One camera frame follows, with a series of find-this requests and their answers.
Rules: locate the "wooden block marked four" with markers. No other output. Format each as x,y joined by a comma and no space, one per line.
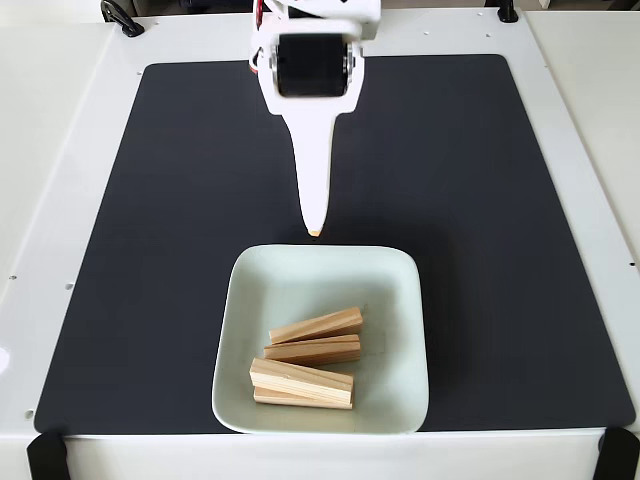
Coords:
320,326

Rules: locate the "light wooden block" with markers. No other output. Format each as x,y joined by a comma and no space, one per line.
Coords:
270,398
300,380
320,352

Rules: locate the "pale green square plate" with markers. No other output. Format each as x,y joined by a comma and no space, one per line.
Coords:
320,280

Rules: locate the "black rubber mat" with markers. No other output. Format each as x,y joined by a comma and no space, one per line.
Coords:
150,325

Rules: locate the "black corner bracket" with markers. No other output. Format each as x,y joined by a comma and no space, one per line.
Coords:
46,457
620,455

